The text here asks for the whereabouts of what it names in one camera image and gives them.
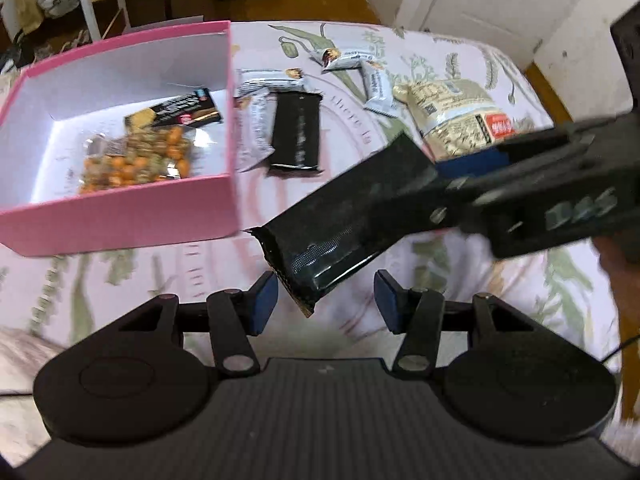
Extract black gold cracker packet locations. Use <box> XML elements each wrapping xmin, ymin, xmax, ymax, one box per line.
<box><xmin>124</xmin><ymin>88</ymin><xmax>222</xmax><ymax>131</ymax></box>

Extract white snack packet vertical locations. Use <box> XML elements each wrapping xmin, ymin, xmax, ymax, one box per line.
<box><xmin>360</xmin><ymin>60</ymin><xmax>400</xmax><ymax>118</ymax></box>

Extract white snack packet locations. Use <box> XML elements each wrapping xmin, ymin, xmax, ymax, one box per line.
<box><xmin>311</xmin><ymin>47</ymin><xmax>375</xmax><ymax>72</ymax></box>
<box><xmin>235</xmin><ymin>89</ymin><xmax>277</xmax><ymax>172</ymax></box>

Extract beige printed snack bag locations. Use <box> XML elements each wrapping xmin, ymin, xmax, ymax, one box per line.
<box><xmin>393</xmin><ymin>79</ymin><xmax>515</xmax><ymax>162</ymax></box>

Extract pink cardboard box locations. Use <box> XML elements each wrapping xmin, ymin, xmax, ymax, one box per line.
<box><xmin>1</xmin><ymin>22</ymin><xmax>240</xmax><ymax>257</ymax></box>

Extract white snack packet horizontal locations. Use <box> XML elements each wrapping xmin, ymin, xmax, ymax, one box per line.
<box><xmin>234</xmin><ymin>68</ymin><xmax>307</xmax><ymax>98</ymax></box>

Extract clear bag coated peanuts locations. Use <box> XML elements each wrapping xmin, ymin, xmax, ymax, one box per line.
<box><xmin>78</xmin><ymin>126</ymin><xmax>195</xmax><ymax>194</ymax></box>

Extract black snack bar packet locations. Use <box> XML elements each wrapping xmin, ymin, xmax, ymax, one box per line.
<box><xmin>268</xmin><ymin>92</ymin><xmax>322</xmax><ymax>174</ymax></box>

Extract floral bed sheet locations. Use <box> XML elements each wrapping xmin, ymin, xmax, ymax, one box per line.
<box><xmin>1</xmin><ymin>22</ymin><xmax>620</xmax><ymax>465</ymax></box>

